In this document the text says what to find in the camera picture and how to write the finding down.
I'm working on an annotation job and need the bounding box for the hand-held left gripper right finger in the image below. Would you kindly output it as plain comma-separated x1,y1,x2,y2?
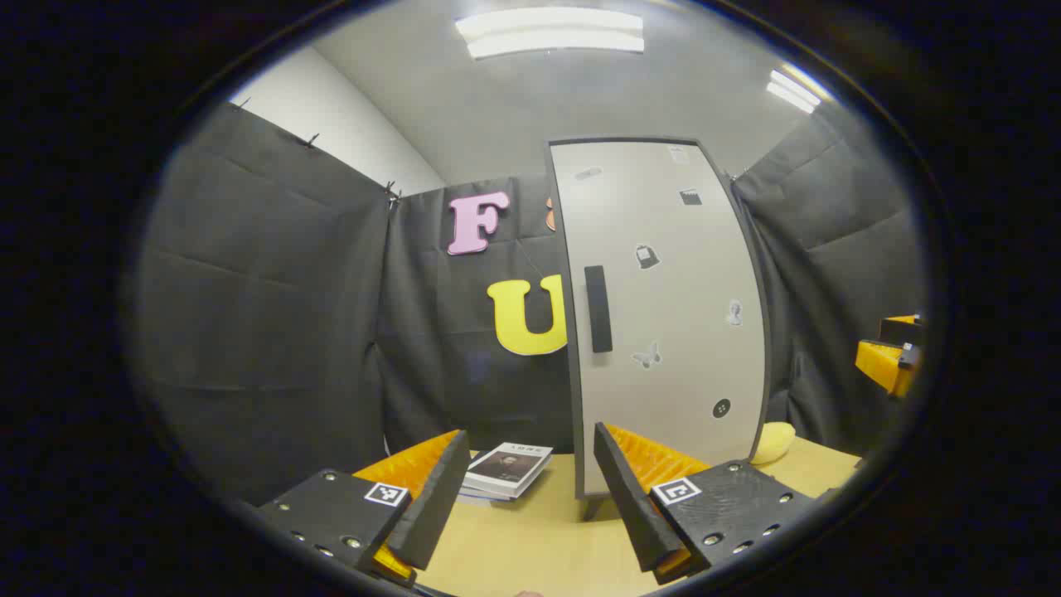
593,421,817,585

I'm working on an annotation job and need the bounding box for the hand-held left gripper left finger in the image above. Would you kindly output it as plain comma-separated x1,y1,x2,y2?
253,430,472,590

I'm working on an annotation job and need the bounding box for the black cabinet door handle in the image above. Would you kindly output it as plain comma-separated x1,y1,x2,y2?
584,265,614,354

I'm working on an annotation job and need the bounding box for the grey cabinet door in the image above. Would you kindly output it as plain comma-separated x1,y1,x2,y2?
545,137,772,498

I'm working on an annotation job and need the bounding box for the stack of magazines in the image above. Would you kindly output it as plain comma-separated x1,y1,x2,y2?
458,442,555,505

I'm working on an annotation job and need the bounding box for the yellow plush toy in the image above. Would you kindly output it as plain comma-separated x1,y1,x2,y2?
750,421,797,465

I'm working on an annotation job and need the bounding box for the black backdrop cloth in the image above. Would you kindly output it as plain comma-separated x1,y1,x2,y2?
137,101,925,507

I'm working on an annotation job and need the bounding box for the small ceiling light panel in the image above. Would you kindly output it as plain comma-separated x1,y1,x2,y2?
767,69,821,114

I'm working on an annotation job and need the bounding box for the large ceiling light panel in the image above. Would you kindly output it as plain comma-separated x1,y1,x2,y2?
454,8,646,61

